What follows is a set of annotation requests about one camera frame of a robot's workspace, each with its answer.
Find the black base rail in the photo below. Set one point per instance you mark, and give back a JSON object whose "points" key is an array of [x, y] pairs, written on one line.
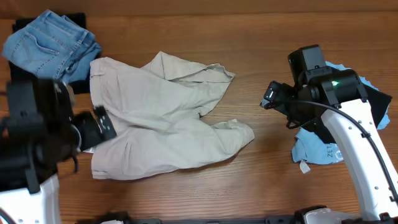
{"points": [[205, 221]]}

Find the folded black garment left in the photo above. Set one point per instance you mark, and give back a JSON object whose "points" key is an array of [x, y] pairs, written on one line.
{"points": [[81, 85]]}

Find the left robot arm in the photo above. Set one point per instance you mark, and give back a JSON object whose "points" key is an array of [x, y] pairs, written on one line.
{"points": [[41, 131]]}

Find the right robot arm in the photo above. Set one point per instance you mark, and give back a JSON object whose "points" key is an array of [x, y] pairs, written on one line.
{"points": [[336, 102]]}

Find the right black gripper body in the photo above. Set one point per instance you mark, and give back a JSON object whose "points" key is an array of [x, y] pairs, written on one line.
{"points": [[294, 113]]}

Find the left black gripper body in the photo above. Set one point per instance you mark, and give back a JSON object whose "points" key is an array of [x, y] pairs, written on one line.
{"points": [[90, 130]]}

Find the beige khaki shorts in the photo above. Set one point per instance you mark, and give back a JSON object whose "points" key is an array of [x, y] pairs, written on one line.
{"points": [[157, 111]]}

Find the folded blue denim jeans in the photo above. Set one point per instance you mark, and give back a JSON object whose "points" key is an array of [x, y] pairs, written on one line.
{"points": [[49, 46]]}

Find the light blue printed shirt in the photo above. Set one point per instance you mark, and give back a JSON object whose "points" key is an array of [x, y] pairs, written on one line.
{"points": [[321, 154]]}

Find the black garment right pile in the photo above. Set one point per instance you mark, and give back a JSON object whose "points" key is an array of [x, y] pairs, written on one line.
{"points": [[379, 102]]}

